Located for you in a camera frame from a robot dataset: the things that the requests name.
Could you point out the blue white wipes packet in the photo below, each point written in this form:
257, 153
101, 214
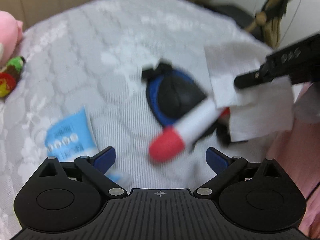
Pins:
72, 137

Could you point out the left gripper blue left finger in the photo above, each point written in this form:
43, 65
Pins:
103, 160

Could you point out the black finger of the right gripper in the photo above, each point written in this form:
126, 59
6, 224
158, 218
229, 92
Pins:
255, 78

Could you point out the wooden hanger with strap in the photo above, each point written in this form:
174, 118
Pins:
268, 21

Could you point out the white red rocket container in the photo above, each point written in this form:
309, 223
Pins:
184, 132

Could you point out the pink white plush toy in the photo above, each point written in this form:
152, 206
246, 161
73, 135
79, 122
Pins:
11, 31

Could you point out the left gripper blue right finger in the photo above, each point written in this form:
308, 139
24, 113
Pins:
217, 161

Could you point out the white paper tissue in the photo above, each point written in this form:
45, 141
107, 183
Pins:
255, 111

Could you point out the black blue round lid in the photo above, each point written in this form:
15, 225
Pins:
170, 93

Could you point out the white patterned tablecloth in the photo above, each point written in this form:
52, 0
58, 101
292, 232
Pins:
91, 57

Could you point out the red green yellow plush strawberry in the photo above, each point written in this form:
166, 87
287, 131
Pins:
10, 75

